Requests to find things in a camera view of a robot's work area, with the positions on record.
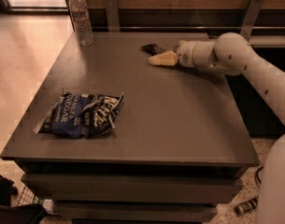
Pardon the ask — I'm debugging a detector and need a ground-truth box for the black rxbar chocolate bar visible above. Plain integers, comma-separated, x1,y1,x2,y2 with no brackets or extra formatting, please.
141,44,165,55

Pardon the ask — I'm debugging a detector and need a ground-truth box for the blue kettle chip bag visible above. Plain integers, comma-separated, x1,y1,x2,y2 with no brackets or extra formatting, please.
35,91,123,138

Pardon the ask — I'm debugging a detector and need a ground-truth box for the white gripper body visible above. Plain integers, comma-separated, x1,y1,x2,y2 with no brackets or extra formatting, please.
177,41,197,68

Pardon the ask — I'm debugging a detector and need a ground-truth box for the left grey metal bracket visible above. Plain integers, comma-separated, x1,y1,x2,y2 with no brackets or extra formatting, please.
105,0,121,32

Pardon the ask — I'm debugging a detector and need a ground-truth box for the clear plastic water bottle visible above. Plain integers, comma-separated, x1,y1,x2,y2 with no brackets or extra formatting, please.
68,0,93,46

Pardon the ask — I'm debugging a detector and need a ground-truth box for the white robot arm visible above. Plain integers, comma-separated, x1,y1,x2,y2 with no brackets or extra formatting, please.
149,33,285,224

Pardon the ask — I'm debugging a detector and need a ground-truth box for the grey drawer cabinet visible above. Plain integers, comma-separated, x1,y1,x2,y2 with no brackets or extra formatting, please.
2,33,259,224

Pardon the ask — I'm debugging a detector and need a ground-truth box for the right grey metal bracket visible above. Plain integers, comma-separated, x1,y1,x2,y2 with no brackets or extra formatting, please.
240,0,264,40

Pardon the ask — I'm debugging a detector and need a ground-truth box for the grey metal bracket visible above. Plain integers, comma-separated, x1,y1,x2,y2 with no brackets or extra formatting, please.
240,0,264,40
105,0,121,32

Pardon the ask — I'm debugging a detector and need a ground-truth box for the wire mesh basket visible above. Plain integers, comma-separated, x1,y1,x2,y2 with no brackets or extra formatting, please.
17,186,42,206

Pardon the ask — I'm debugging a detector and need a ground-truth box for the black cable on floor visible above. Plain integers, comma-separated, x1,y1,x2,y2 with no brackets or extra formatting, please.
254,166,264,189

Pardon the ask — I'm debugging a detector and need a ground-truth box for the dark chair at corner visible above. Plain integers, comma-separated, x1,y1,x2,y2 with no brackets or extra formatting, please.
0,173,49,224

